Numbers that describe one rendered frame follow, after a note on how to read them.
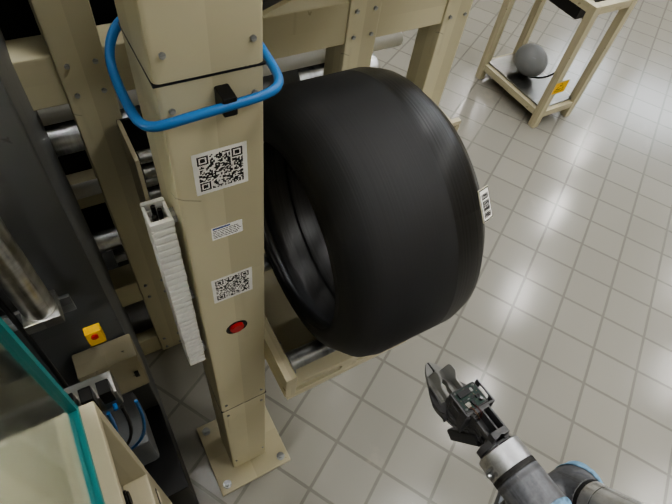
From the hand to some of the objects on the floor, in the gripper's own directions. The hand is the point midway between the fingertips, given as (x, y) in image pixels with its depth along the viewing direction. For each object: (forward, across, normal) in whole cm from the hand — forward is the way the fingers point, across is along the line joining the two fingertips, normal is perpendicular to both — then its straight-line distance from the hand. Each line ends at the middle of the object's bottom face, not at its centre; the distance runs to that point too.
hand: (430, 369), depth 108 cm
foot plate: (+43, +34, +96) cm, 111 cm away
